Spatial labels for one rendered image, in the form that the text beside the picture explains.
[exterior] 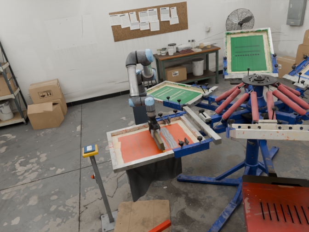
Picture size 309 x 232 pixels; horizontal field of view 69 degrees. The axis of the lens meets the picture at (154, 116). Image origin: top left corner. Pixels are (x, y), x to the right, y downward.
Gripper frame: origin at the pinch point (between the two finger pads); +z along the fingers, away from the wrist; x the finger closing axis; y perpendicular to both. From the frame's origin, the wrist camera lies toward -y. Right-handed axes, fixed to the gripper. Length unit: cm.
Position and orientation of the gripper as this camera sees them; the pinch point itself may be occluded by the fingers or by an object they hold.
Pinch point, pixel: (156, 136)
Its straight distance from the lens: 200.5
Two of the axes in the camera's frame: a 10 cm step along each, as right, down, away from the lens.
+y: -2.7, -3.8, 8.8
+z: 1.5, 8.9, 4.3
